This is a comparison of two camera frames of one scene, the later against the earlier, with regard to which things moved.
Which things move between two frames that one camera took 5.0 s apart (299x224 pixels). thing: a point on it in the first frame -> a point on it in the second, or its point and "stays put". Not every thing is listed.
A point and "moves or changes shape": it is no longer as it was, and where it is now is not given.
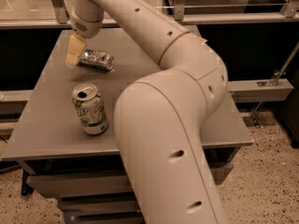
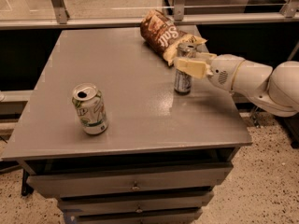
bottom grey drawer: x=121 y=217 stays put
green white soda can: x=92 y=107 stays put
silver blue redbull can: x=97 y=59 moves or changes shape
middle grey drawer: x=98 y=203 stays put
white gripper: x=85 y=27 -> x=223 y=69
